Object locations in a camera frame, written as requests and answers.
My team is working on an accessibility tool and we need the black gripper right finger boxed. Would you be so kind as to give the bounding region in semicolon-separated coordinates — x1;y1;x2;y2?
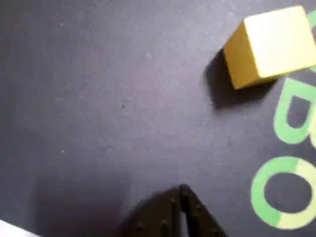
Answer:
179;184;229;237

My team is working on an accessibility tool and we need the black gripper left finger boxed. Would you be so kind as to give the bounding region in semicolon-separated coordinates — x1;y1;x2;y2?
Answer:
119;187;183;237

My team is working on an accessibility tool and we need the yellow wooden cube block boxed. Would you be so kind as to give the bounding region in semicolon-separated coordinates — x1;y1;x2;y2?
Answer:
223;5;316;90

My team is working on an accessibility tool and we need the black mat with WOWROBO print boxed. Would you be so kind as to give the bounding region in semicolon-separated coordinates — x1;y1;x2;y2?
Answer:
0;0;316;237

